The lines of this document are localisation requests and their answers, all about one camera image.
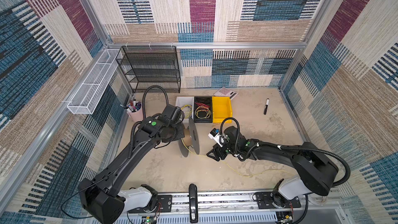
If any yellow cable in white bin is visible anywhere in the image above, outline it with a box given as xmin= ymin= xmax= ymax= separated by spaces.
xmin=181 ymin=104 xmax=193 ymax=119

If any black white marker pen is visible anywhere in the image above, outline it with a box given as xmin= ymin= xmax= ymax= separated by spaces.
xmin=263 ymin=99 xmax=269 ymax=115

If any black mesh shelf rack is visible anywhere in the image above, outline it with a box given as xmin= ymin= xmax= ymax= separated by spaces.
xmin=116 ymin=46 xmax=181 ymax=93

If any grey perforated cable spool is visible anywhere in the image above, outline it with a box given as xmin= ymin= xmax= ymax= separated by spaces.
xmin=178 ymin=117 xmax=200 ymax=157

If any black plastic bin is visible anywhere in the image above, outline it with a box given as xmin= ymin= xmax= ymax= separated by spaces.
xmin=193 ymin=96 xmax=213 ymax=123

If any white plastic bin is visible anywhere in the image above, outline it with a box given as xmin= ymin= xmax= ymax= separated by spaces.
xmin=175 ymin=96 xmax=194 ymax=123

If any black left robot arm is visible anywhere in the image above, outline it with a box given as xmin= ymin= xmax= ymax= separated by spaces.
xmin=77 ymin=85 xmax=184 ymax=224

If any white wire mesh basket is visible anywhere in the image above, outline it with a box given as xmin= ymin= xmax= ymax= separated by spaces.
xmin=67 ymin=49 xmax=119 ymax=115

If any pink pen cup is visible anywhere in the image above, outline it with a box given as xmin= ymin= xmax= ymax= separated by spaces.
xmin=125 ymin=98 xmax=144 ymax=122

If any yellow cable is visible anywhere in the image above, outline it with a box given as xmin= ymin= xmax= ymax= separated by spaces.
xmin=181 ymin=104 xmax=193 ymax=119
xmin=195 ymin=106 xmax=212 ymax=119
xmin=181 ymin=138 xmax=296 ymax=178

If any yellow plastic bin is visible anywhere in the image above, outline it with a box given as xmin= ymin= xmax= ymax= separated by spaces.
xmin=212 ymin=96 xmax=233 ymax=123

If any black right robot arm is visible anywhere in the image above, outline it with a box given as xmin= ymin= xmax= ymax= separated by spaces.
xmin=207 ymin=125 xmax=351 ymax=208

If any yellow cable in black bin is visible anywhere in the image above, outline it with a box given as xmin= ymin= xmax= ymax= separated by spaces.
xmin=195 ymin=106 xmax=212 ymax=119

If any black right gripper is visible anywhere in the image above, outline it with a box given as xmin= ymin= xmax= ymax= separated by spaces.
xmin=206 ymin=138 xmax=238 ymax=162

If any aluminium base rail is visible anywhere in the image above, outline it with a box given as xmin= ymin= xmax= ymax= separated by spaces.
xmin=80 ymin=188 xmax=340 ymax=224

